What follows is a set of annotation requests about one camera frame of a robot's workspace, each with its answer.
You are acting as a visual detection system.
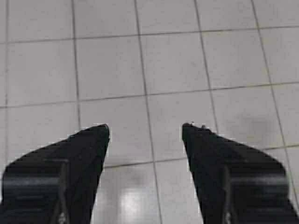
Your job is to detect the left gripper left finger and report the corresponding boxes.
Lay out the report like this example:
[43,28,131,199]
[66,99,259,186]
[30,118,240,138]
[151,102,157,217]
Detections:
[0,124,110,224]

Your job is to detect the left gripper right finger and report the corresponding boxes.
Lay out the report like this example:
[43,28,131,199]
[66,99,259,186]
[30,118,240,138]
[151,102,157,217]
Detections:
[182,123,299,224]

